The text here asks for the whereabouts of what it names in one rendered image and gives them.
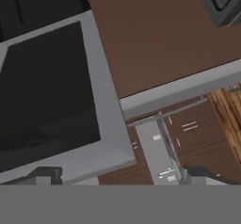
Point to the grey dishwasher front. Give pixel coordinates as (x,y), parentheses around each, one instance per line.
(153,152)

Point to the grey microwave with black door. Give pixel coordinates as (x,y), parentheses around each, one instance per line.
(106,108)

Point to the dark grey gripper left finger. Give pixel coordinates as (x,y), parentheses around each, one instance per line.
(50,172)

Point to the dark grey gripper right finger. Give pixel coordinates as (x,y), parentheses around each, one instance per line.
(194,172)

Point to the brown plain drawer front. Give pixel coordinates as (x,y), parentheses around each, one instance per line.
(207,160)

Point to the dark grey sink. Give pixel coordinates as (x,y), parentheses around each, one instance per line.
(226,15)

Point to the brown cupboard door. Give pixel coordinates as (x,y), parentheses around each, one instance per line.
(131,174)

